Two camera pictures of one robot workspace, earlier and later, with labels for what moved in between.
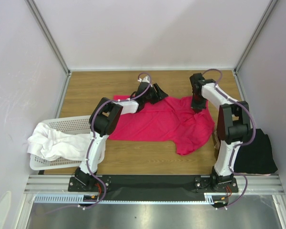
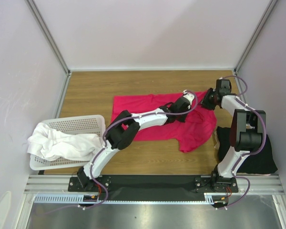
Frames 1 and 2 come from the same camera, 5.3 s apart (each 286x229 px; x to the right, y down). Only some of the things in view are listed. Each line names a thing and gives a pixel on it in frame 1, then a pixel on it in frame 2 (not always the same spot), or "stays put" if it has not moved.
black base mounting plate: (153, 187) stays put
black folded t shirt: (256, 156) stays put
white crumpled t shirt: (53, 145) stays put
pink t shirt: (172, 119) stays put
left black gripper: (160, 94) -> (182, 119)
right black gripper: (198, 104) -> (208, 100)
